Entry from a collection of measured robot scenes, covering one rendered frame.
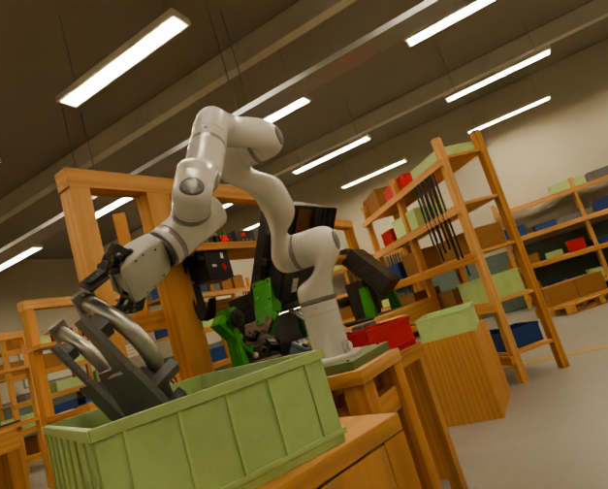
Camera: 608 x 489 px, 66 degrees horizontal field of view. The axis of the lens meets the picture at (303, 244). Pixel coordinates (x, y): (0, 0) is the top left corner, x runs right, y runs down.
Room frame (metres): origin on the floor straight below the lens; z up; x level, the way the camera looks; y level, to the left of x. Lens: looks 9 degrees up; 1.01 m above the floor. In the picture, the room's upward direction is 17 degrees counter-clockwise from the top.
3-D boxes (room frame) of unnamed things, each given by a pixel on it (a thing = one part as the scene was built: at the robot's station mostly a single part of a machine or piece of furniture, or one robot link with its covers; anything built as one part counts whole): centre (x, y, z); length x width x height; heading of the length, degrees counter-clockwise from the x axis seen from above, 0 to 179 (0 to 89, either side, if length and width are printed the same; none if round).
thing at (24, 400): (9.02, 4.85, 1.12); 3.22 x 0.55 x 2.23; 154
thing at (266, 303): (2.26, 0.24, 1.17); 0.13 x 0.12 x 0.20; 147
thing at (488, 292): (5.36, -1.38, 1.19); 2.30 x 0.55 x 2.39; 15
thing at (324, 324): (1.54, 0.01, 0.97); 0.19 x 0.19 x 0.18
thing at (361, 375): (1.54, 0.01, 0.83); 0.32 x 0.32 x 0.04; 61
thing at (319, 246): (1.52, -0.02, 1.18); 0.19 x 0.12 x 0.24; 70
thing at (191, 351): (2.52, 0.51, 1.36); 1.49 x 0.09 x 0.97; 147
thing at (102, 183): (2.52, 0.51, 1.89); 1.50 x 0.09 x 0.09; 147
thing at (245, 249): (2.50, 0.47, 1.52); 0.90 x 0.25 x 0.04; 147
